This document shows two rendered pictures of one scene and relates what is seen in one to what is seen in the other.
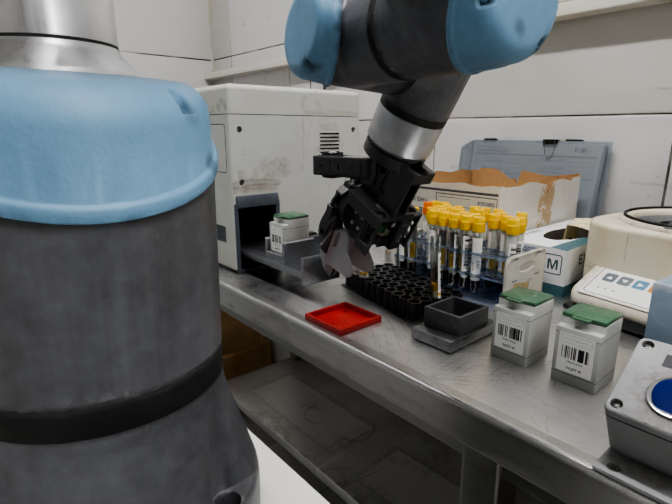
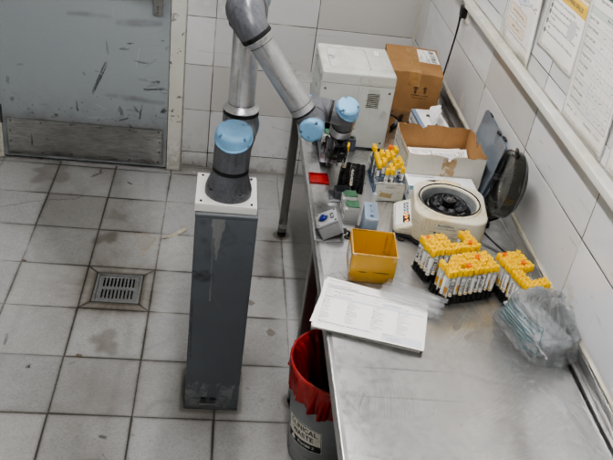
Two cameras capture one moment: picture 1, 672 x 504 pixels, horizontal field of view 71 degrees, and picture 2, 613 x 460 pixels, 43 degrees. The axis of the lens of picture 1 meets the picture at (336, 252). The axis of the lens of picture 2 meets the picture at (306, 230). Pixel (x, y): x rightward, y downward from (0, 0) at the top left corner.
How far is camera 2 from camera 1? 2.25 m
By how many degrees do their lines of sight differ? 34
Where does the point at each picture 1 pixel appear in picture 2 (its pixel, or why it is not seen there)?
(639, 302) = (397, 214)
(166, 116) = (240, 142)
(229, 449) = (242, 187)
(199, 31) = not seen: outside the picture
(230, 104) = (323, 78)
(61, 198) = (226, 150)
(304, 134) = (358, 93)
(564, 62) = (514, 93)
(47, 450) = (219, 175)
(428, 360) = (320, 200)
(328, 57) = not seen: hidden behind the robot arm
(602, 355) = (347, 214)
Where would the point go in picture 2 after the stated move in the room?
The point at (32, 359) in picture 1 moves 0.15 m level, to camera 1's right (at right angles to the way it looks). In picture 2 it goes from (220, 165) to (257, 183)
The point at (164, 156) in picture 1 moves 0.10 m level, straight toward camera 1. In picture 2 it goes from (239, 147) to (226, 161)
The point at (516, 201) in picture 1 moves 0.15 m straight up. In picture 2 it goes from (420, 161) to (430, 121)
